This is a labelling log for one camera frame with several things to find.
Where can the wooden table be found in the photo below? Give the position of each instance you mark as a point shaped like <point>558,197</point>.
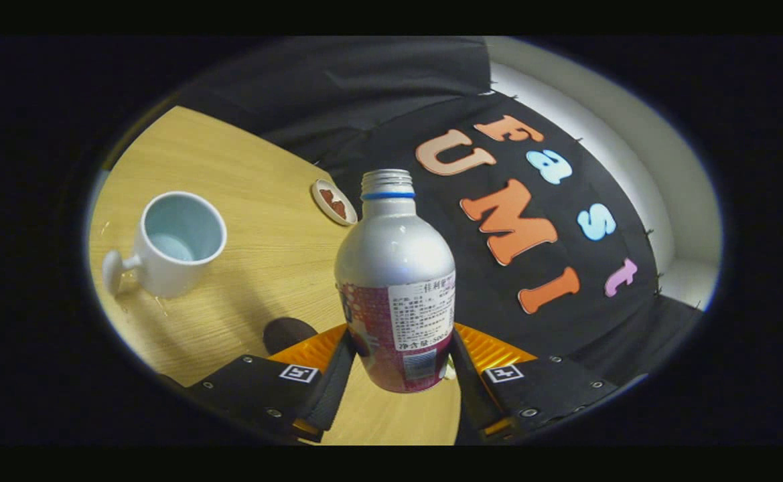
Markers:
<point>264,268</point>

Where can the black backdrop cloth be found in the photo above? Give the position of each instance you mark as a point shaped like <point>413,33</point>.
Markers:
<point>398,87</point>

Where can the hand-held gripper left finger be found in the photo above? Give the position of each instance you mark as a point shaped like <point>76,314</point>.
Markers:
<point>337,388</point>

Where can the silver juice bottle red label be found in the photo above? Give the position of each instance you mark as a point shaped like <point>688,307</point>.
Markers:
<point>394,254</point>

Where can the white cup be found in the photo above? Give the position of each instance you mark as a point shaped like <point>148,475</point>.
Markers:
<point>163,274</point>

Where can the reddish brown food piece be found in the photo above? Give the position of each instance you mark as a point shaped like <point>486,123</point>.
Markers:
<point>339,209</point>
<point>327,196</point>

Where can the small white plate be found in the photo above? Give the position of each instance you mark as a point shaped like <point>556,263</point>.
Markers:
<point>324,207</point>

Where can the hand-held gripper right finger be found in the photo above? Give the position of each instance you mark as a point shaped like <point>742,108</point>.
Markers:
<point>471,395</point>

